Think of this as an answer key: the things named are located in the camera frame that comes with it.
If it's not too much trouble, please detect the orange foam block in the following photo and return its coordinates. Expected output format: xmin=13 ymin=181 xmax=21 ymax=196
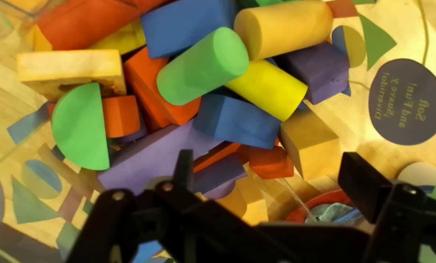
xmin=123 ymin=47 xmax=202 ymax=130

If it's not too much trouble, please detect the ochre cube block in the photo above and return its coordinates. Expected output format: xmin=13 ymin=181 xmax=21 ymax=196
xmin=280 ymin=111 xmax=342 ymax=181

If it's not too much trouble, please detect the golden yellow cylinder block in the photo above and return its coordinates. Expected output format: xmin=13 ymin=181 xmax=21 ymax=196
xmin=233 ymin=0 xmax=335 ymax=61

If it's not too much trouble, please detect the pale yellow long block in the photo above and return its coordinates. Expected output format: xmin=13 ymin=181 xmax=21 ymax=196
xmin=16 ymin=48 xmax=127 ymax=101

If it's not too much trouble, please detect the teal cloth towel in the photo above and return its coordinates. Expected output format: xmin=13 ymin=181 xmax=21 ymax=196
xmin=307 ymin=202 xmax=363 ymax=226

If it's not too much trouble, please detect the bright green cylinder block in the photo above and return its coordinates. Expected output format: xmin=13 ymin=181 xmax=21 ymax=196
xmin=155 ymin=26 xmax=250 ymax=107

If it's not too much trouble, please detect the lemon yellow cylinder block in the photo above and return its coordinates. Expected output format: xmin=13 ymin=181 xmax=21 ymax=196
xmin=225 ymin=58 xmax=309 ymax=123

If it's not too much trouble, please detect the green half circle block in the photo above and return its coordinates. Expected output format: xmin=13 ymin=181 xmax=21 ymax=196
xmin=50 ymin=82 xmax=111 ymax=172

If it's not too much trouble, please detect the blue rectangular foam block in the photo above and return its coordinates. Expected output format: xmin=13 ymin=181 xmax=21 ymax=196
xmin=141 ymin=0 xmax=239 ymax=60
xmin=192 ymin=92 xmax=282 ymax=150

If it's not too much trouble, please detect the small orange rounded block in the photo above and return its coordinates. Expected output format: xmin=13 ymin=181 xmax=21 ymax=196
xmin=101 ymin=95 xmax=142 ymax=139

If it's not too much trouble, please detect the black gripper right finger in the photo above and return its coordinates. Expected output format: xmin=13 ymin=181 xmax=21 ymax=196
xmin=337 ymin=150 xmax=436 ymax=263

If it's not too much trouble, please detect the purple foam block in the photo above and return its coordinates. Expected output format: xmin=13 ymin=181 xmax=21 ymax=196
xmin=275 ymin=42 xmax=351 ymax=105

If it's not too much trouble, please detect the red round plate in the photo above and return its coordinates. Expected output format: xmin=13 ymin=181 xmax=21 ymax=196
xmin=285 ymin=188 xmax=361 ymax=225

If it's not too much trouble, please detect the indigo foam block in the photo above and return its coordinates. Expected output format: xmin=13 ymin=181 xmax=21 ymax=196
xmin=193 ymin=152 xmax=249 ymax=196

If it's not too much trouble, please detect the small red foam block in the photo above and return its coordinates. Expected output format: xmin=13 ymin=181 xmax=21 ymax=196
xmin=246 ymin=145 xmax=296 ymax=180

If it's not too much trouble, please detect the large lilac foam block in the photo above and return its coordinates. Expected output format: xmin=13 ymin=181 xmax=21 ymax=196
xmin=97 ymin=121 xmax=224 ymax=194

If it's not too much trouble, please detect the yellow foam block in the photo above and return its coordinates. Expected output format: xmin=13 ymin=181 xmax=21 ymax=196
xmin=91 ymin=20 xmax=146 ymax=56

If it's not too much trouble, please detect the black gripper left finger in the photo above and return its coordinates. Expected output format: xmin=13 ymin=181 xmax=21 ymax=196
xmin=66 ymin=149 xmax=215 ymax=263

